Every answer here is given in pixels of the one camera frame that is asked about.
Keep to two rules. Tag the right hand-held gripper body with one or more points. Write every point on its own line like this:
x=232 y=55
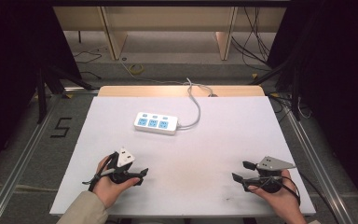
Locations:
x=272 y=169

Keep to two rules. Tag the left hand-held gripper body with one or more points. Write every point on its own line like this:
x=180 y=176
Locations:
x=121 y=161

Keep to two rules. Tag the person's left hand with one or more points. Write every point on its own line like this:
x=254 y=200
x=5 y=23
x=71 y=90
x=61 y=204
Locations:
x=112 y=189

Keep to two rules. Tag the person's right hand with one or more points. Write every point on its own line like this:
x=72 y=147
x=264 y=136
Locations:
x=279 y=199

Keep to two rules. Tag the white power strip blue sockets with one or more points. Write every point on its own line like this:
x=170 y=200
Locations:
x=156 y=123

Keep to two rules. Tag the light wooden table board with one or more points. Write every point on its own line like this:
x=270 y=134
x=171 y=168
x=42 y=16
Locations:
x=155 y=90

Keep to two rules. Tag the black metal stand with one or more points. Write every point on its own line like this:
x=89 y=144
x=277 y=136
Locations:
x=295 y=93
x=43 y=93

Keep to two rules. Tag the yellow tape roll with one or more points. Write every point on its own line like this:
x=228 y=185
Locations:
x=136 y=69

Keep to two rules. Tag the light wooden desk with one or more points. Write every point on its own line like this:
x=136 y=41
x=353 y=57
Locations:
x=167 y=21

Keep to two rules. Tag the aluminium floor rail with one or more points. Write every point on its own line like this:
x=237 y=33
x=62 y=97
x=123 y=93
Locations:
x=18 y=161
x=320 y=174

